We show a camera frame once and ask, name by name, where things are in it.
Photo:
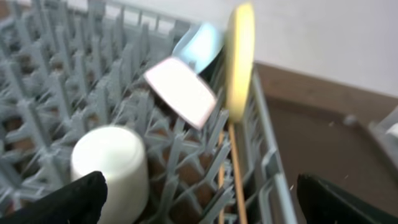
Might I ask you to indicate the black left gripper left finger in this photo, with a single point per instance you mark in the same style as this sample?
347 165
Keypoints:
79 202

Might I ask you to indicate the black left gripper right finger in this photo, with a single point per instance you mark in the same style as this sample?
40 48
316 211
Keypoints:
321 201

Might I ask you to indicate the white cup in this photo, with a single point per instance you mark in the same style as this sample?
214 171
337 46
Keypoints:
119 154

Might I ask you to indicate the wooden chopstick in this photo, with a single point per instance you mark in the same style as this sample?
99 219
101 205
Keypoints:
221 179
237 177

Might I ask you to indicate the white pink bowl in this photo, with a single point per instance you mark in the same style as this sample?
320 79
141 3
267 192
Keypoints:
182 90

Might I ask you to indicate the yellow plate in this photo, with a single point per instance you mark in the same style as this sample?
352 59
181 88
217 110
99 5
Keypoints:
239 56

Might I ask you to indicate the light blue bowl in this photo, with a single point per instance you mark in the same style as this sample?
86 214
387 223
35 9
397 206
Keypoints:
199 46

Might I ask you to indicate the grey dishwasher rack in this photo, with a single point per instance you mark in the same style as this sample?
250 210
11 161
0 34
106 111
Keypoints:
66 71

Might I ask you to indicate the clear plastic bin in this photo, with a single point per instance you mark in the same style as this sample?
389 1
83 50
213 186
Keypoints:
385 132

